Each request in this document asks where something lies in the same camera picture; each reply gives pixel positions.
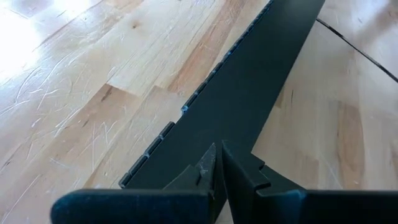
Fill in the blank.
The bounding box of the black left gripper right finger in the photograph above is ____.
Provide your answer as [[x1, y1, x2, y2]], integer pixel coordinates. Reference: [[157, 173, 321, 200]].
[[221, 139, 398, 224]]

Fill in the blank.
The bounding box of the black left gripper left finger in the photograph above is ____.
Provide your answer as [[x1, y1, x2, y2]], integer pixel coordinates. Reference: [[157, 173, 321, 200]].
[[50, 142, 218, 224]]

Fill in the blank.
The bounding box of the black slotted cable duct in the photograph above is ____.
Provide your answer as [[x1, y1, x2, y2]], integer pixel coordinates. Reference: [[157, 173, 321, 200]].
[[119, 0, 326, 224]]

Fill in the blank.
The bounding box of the black wire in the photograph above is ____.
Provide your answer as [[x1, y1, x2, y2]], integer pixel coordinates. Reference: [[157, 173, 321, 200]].
[[316, 17, 398, 84]]

